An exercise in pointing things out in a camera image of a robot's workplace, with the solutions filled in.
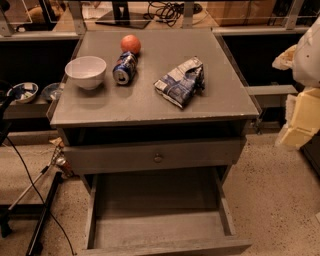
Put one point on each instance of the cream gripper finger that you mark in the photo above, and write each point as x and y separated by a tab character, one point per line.
302	119
285	60

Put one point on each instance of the blue chip bag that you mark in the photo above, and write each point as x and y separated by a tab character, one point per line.
180	84

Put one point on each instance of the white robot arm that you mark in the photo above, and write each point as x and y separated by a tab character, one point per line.
306	62

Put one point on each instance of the grey wooden drawer cabinet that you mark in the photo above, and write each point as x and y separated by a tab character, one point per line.
137	113

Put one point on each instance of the open grey middle drawer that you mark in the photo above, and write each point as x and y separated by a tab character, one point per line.
178	212

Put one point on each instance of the closed grey top drawer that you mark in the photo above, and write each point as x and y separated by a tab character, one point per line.
126	157

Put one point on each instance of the cardboard box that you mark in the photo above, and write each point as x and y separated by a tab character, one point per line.
246	12

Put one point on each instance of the orange ball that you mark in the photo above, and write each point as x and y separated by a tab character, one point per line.
130	43

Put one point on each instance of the blue soda can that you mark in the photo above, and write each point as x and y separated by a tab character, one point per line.
125	68

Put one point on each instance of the black monitor stand base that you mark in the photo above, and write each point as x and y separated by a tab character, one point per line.
121	16

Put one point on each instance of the white bowl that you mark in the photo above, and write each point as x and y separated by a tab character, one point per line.
86	72

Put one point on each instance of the dark blue small bowl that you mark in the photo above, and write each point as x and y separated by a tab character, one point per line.
52	92

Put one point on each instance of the small bowl with items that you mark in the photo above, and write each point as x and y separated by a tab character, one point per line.
24	92

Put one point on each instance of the black stand frame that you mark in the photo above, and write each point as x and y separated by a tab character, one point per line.
39	212

